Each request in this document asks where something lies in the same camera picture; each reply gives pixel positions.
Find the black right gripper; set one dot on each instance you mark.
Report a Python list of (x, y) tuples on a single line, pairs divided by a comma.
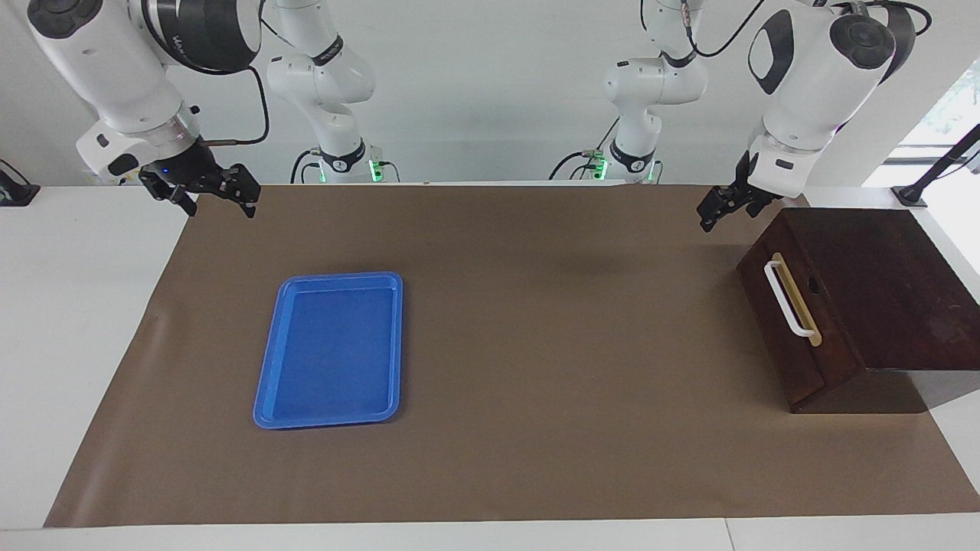
[(191, 172)]

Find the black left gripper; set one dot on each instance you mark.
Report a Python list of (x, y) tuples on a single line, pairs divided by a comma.
[(746, 191)]

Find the dark wooden drawer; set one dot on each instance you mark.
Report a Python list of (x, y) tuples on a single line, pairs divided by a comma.
[(788, 352)]

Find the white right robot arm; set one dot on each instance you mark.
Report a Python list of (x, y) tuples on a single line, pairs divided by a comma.
[(115, 69)]

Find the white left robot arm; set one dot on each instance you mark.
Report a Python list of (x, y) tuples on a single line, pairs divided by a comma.
[(811, 76)]

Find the dark wooden drawer cabinet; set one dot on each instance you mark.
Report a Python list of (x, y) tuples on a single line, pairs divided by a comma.
[(896, 291)]

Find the black table clamp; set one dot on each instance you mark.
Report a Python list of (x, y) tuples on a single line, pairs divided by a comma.
[(15, 190)]

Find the blue plastic tray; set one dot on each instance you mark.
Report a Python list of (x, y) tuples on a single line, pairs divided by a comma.
[(329, 360)]

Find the bright window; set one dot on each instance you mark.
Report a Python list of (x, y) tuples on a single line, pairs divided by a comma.
[(953, 107)]

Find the brown table mat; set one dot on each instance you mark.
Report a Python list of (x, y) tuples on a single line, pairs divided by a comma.
[(536, 344)]

